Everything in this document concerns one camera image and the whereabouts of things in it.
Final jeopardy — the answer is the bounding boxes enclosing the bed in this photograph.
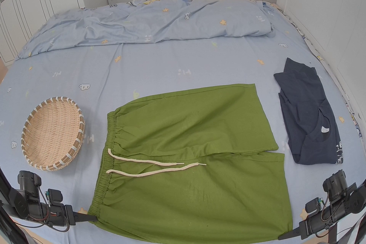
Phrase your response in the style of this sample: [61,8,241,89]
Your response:
[0,0,366,244]

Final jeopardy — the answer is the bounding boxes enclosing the pale blue quilt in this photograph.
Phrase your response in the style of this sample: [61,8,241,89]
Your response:
[15,0,276,60]

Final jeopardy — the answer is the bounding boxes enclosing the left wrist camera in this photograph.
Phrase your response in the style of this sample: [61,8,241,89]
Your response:
[47,189,64,205]

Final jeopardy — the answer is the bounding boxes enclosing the white wardrobe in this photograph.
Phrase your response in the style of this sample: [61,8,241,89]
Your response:
[0,0,85,66]

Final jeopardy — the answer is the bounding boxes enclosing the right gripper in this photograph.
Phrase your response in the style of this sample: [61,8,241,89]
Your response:
[297,209,335,240]

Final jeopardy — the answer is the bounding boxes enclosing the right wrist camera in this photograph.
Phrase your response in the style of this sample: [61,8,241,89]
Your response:
[305,197,324,214]

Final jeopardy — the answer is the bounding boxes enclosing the green shorts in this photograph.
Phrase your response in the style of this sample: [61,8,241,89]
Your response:
[87,83,293,244]

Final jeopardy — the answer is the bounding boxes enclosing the round woven basket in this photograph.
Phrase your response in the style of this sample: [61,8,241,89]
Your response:
[21,96,86,172]

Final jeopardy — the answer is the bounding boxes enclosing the dark blue T-shirt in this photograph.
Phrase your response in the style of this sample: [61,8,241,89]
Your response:
[274,58,344,165]

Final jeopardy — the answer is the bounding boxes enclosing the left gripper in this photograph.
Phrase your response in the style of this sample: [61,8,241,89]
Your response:
[45,204,76,230]

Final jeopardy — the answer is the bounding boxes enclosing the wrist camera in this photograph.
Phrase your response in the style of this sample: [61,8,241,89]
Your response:
[305,197,324,214]
[47,189,64,205]

